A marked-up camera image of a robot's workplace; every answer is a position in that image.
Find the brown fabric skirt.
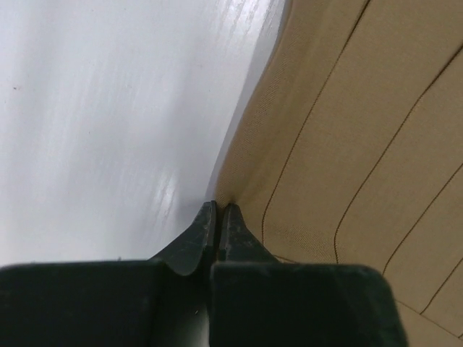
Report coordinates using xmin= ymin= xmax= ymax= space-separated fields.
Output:
xmin=215 ymin=1 xmax=462 ymax=346

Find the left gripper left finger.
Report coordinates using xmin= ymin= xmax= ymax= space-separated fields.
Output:
xmin=1 ymin=201 xmax=217 ymax=346

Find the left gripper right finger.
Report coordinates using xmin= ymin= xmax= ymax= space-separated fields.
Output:
xmin=209 ymin=204 xmax=408 ymax=346

